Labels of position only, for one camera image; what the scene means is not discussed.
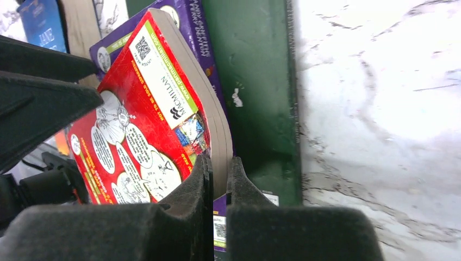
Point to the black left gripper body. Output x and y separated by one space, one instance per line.
59 182

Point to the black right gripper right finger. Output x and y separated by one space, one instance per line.
257 229

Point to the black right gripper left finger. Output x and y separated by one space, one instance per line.
179 227

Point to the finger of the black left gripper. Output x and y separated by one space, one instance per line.
24 58
33 109

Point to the blue Jane Eyre book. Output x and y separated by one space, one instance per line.
42 24

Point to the red comic paperback book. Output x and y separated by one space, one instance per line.
160 113

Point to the purple comic paperback book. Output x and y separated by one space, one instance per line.
194 47

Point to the dark green thin book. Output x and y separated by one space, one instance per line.
251 47

